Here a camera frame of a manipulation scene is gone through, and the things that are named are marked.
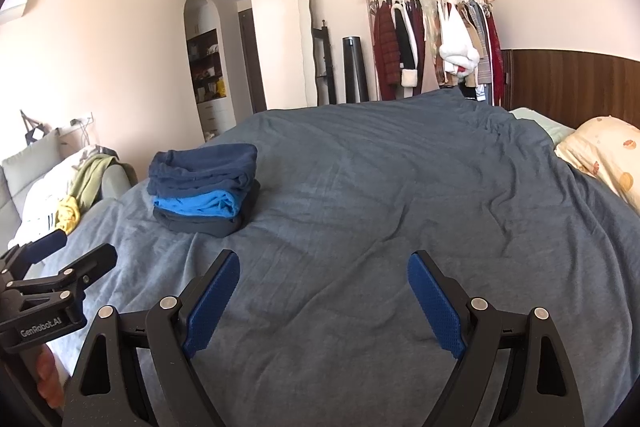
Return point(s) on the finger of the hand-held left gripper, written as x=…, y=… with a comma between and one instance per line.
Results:
x=92, y=259
x=47, y=242

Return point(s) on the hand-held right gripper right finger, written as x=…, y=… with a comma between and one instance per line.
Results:
x=435, y=307

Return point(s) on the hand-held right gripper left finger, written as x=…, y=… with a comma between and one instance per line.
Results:
x=212, y=307

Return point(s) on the bright blue folded pants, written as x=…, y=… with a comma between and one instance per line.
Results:
x=200, y=204

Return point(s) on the person's left hand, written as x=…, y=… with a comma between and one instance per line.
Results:
x=50, y=377

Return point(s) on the yellow cloth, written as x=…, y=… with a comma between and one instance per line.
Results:
x=67, y=217

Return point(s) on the white patterned throw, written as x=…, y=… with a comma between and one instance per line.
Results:
x=40, y=202

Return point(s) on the grey sofa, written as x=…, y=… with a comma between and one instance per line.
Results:
x=25, y=172

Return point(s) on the green cloth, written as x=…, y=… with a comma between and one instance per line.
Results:
x=92, y=179

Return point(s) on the stack of folded blue clothes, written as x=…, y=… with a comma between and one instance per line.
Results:
x=220, y=227

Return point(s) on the dark triangular object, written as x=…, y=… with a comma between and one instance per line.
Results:
x=34, y=132

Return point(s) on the grey-blue bed blanket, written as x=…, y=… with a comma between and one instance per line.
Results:
x=375, y=207

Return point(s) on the pale green sheet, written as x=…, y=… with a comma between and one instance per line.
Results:
x=535, y=119

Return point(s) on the yellow bag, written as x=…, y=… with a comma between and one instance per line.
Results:
x=219, y=88

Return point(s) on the cream patterned pillow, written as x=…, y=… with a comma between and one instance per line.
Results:
x=605, y=152

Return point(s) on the dark wooden door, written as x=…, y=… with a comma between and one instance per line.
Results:
x=252, y=72

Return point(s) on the arched built-in shelf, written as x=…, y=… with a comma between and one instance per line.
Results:
x=202, y=42

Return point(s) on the black tower fan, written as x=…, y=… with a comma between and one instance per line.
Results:
x=355, y=72

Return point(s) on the brown wooden headboard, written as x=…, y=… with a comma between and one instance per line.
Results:
x=565, y=82

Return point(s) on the black ladder stand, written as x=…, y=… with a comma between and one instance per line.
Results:
x=325, y=57

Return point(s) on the wavy standing mirror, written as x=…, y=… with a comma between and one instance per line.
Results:
x=306, y=47

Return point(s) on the white wall socket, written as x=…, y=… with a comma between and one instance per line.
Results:
x=80, y=121

